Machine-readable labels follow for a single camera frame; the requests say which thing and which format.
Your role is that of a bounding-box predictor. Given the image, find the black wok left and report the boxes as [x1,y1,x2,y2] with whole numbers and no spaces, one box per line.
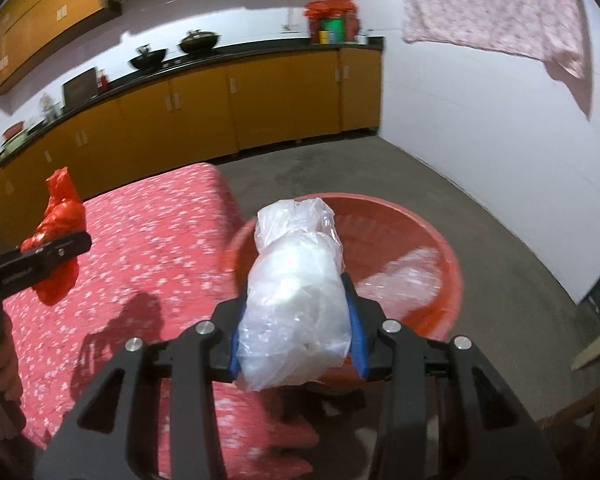
[129,44,168,73]

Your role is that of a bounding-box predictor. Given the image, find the red plastic basket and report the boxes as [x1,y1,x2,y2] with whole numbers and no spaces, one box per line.
[225,193,463,388]

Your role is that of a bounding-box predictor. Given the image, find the dark cutting board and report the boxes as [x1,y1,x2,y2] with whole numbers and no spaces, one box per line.
[62,67,99,112]

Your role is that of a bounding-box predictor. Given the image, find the lower wooden cabinets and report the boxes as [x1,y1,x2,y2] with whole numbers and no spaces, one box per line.
[0,38,385,252]

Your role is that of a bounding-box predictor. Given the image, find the white plastic bag long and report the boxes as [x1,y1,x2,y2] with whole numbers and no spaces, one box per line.
[237,198,352,392]

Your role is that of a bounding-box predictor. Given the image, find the stacked basins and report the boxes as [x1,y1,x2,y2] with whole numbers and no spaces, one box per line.
[2,122,28,155]

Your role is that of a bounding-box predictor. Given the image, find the large bubble wrap sheet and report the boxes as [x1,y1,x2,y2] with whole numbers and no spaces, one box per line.
[355,247,442,318]

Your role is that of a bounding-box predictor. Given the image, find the red floral tablecloth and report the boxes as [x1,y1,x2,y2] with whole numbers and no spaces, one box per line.
[6,164,318,479]

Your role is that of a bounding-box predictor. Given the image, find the person left hand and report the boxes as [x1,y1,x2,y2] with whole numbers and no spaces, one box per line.
[0,306,26,440]

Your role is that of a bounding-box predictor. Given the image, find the pink floral hanging cloth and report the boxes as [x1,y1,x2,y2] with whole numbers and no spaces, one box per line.
[402,0,585,79]

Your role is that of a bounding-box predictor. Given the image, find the black wok with lid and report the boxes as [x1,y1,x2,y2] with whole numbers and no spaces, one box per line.
[178,29,220,58]

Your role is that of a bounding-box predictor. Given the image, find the orange plastic bag back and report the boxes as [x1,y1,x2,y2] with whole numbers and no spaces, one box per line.
[20,167,86,307]

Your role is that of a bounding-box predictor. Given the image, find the red bag on counter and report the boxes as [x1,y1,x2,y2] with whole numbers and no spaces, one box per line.
[304,0,360,44]

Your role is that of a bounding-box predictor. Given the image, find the glass jar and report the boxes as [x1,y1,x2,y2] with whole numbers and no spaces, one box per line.
[38,92,62,124]

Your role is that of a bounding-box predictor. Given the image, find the red bottle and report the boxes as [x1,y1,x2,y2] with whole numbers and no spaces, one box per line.
[96,70,109,93]

